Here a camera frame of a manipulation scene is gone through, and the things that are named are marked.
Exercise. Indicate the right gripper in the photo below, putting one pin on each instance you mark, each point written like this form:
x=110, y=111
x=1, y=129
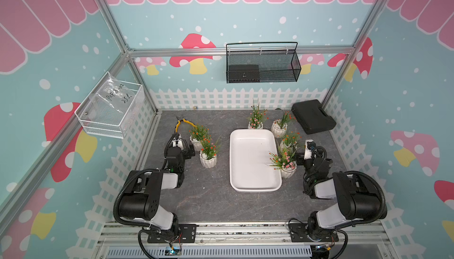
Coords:
x=300, y=162

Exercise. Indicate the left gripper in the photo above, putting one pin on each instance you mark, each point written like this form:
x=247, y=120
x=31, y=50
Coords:
x=189, y=152

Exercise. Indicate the orange flower pot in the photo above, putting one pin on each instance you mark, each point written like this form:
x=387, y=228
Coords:
x=208, y=154
x=290, y=141
x=197, y=134

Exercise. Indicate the pink flower pot twine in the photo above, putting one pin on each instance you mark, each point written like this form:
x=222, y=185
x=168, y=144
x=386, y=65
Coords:
x=284, y=161

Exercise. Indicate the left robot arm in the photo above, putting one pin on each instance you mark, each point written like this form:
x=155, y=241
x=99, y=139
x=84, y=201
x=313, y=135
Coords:
x=138, y=202

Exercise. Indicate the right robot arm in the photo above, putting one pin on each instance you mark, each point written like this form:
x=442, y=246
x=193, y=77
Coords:
x=359, y=197

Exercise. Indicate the white storage tray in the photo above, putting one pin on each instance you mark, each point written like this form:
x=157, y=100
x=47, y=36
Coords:
x=250, y=167

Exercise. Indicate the black box in basket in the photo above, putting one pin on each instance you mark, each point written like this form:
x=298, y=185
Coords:
x=243, y=74

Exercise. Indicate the black tool case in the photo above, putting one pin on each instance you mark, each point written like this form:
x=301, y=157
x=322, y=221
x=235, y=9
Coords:
x=312, y=118

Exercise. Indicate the red flower pot back right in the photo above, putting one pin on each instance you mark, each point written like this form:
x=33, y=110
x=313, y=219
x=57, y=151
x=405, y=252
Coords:
x=280, y=126

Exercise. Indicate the pink flower pot back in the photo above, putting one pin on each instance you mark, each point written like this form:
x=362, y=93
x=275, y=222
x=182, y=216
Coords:
x=257, y=116

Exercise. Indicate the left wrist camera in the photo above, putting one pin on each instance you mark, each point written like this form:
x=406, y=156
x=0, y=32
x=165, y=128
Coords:
x=178, y=141

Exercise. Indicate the yellow handled pliers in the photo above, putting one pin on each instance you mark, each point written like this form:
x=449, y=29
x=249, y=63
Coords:
x=183, y=120

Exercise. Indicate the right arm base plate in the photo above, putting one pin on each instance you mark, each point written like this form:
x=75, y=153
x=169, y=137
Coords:
x=300, y=232

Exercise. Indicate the clear acrylic wall box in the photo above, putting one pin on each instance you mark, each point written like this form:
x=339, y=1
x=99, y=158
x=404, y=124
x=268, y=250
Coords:
x=110, y=109

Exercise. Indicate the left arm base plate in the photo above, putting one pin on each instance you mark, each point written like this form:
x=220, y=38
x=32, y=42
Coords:
x=185, y=233

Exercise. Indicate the black wire wall basket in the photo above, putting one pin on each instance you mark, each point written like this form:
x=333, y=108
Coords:
x=278, y=61

